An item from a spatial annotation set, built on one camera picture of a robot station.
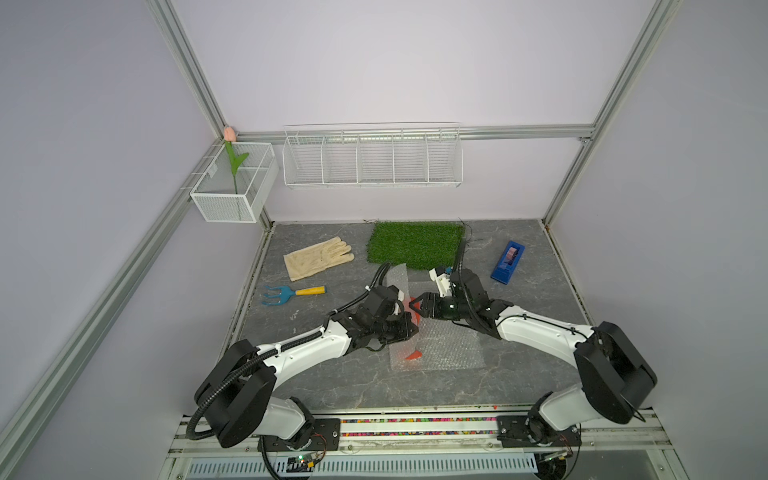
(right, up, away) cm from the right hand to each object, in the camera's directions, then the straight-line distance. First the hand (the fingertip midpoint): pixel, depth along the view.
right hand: (413, 304), depth 84 cm
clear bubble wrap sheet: (+8, -13, +5) cm, 16 cm away
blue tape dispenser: (+34, +12, +18) cm, 40 cm away
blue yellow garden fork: (-42, +1, +16) cm, 45 cm away
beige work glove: (-38, +11, +24) cm, 46 cm away
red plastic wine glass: (+1, -4, -1) cm, 4 cm away
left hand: (+2, -7, -4) cm, 8 cm away
